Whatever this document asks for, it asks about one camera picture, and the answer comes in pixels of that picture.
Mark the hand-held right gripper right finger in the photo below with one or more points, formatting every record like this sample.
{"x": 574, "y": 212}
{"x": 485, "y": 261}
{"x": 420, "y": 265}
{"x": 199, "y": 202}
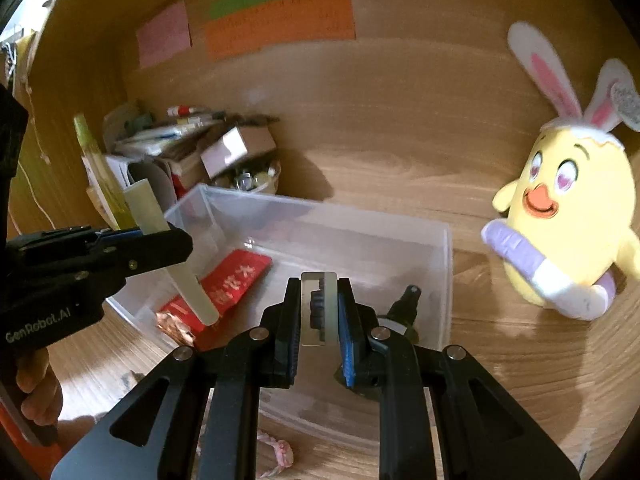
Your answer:
{"x": 347, "y": 340}

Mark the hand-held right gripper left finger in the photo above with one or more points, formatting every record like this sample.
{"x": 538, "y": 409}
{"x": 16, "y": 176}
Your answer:
{"x": 287, "y": 345}

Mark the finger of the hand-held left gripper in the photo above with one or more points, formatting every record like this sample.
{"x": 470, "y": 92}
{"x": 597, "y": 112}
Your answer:
{"x": 155, "y": 250}
{"x": 55, "y": 239}

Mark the small cream rectangular case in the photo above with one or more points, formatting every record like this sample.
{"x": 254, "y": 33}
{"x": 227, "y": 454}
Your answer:
{"x": 330, "y": 310}

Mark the pale green tube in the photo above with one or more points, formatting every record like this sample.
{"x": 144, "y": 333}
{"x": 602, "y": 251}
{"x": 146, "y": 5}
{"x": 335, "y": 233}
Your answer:
{"x": 145, "y": 205}

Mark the clear plastic storage bin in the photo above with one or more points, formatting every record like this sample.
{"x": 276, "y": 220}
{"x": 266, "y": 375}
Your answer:
{"x": 350, "y": 240}

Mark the person's left hand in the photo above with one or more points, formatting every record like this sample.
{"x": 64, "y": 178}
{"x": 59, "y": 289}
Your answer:
{"x": 40, "y": 390}

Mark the cream plastic bottle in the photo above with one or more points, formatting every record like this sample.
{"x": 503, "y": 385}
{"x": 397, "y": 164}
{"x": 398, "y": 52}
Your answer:
{"x": 92, "y": 195}

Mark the dark spray bottle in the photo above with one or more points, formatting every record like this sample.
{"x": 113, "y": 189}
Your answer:
{"x": 402, "y": 310}

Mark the red white box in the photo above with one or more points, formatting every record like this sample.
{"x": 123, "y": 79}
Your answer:
{"x": 182, "y": 180}

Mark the copper foil wrapper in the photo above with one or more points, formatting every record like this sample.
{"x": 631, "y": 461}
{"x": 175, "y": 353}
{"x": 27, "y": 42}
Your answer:
{"x": 172, "y": 327}

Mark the white folded paper holder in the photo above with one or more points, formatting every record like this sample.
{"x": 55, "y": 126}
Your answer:
{"x": 145, "y": 170}

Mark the green slim bottle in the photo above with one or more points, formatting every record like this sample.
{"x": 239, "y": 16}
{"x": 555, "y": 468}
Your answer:
{"x": 100, "y": 170}

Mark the red printed packet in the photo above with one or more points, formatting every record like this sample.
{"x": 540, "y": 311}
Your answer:
{"x": 235, "y": 280}

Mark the pile of papers and pens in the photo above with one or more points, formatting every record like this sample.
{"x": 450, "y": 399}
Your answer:
{"x": 160, "y": 135}

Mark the small cardboard box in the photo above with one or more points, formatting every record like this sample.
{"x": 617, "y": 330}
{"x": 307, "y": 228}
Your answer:
{"x": 235, "y": 147}

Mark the red white marker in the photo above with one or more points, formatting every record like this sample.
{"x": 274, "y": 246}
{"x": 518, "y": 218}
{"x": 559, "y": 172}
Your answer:
{"x": 187, "y": 109}

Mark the orange object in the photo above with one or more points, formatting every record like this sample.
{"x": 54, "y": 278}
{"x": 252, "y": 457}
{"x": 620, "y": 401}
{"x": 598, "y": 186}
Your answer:
{"x": 20, "y": 450}

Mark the pink sticky note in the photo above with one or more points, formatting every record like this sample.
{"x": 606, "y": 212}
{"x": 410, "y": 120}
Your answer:
{"x": 162, "y": 35}

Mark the orange sticky note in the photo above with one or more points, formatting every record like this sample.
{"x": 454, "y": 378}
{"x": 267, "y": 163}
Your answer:
{"x": 280, "y": 25}

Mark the yellow chick plush toy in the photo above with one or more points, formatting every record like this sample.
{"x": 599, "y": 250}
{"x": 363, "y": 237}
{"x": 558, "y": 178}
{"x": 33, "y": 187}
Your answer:
{"x": 575, "y": 200}

